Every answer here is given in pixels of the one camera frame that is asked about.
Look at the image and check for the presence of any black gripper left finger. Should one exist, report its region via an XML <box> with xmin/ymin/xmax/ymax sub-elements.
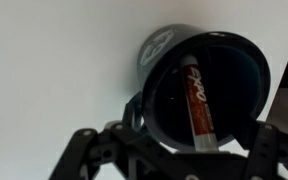
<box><xmin>47</xmin><ymin>120</ymin><xmax>185</xmax><ymax>180</ymax></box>

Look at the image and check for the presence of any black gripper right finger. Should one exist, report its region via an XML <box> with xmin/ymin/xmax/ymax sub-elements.
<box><xmin>231</xmin><ymin>116</ymin><xmax>288</xmax><ymax>180</ymax></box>

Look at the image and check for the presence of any red Expo marker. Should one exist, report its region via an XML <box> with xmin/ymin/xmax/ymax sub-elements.
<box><xmin>180</xmin><ymin>55</ymin><xmax>218</xmax><ymax>152</ymax></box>

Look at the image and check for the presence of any dark blue mug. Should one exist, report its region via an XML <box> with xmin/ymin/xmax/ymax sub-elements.
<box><xmin>127</xmin><ymin>24</ymin><xmax>270</xmax><ymax>152</ymax></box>

